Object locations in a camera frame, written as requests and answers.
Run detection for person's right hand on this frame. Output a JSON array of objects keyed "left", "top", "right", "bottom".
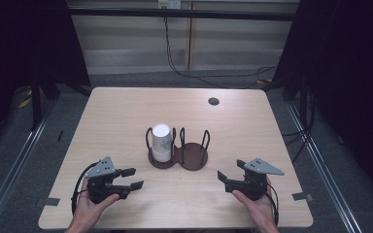
[{"left": 231, "top": 177, "right": 278, "bottom": 229}]

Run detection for dark curtain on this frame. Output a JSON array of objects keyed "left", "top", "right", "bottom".
[
  {"left": 272, "top": 0, "right": 373, "bottom": 198},
  {"left": 0, "top": 0, "right": 92, "bottom": 163}
]

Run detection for white wall socket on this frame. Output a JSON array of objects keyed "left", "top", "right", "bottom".
[{"left": 157, "top": 0, "right": 183, "bottom": 11}]

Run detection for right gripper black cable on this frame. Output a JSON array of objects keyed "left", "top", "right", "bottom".
[{"left": 265, "top": 183, "right": 281, "bottom": 226}]

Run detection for black floor cables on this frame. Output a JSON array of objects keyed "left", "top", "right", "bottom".
[{"left": 281, "top": 86, "right": 317, "bottom": 164}]

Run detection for person's left hand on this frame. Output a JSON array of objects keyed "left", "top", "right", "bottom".
[{"left": 72, "top": 179, "right": 120, "bottom": 228}]

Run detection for long black wall cable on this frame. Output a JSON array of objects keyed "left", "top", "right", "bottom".
[{"left": 162, "top": 16, "right": 277, "bottom": 90}]

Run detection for black metal stand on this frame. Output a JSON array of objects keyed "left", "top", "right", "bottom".
[{"left": 28, "top": 76, "right": 44, "bottom": 132}]

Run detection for dark brown double cup holder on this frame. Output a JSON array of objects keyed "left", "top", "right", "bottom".
[{"left": 145, "top": 126, "right": 211, "bottom": 172}]

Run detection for white paper cup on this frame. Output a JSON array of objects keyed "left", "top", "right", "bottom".
[{"left": 152, "top": 122, "right": 174, "bottom": 163}]

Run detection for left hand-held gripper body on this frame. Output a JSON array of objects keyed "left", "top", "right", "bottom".
[{"left": 84, "top": 155, "right": 131, "bottom": 205}]

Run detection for black horizontal bar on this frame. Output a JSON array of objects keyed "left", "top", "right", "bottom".
[{"left": 67, "top": 7, "right": 301, "bottom": 22}]

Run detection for metal floor rail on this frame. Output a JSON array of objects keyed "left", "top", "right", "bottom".
[
  {"left": 0, "top": 103, "right": 58, "bottom": 233},
  {"left": 286, "top": 100, "right": 364, "bottom": 233}
]

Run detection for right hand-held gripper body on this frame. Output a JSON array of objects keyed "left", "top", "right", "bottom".
[{"left": 224, "top": 157, "right": 286, "bottom": 202}]

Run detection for grey tape strip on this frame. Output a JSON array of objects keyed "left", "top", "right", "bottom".
[
  {"left": 34, "top": 197, "right": 61, "bottom": 208},
  {"left": 291, "top": 191, "right": 315, "bottom": 202}
]

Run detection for yellow floor marker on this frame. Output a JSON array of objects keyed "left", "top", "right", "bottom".
[{"left": 17, "top": 96, "right": 33, "bottom": 110}]

